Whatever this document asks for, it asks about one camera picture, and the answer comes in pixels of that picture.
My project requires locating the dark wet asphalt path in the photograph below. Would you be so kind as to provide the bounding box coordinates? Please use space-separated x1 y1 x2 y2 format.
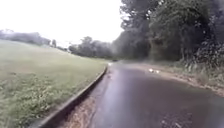
66 62 224 128

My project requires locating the grey stone kerb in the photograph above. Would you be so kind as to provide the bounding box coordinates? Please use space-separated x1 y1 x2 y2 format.
31 65 109 128

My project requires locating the wood of trees and bushes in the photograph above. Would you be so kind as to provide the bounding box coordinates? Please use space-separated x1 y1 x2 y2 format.
0 0 224 73

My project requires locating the grass lawn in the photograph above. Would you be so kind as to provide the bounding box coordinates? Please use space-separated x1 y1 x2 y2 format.
0 39 110 128

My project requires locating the grass and dirt verge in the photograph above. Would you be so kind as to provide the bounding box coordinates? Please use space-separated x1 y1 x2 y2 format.
119 59 224 98

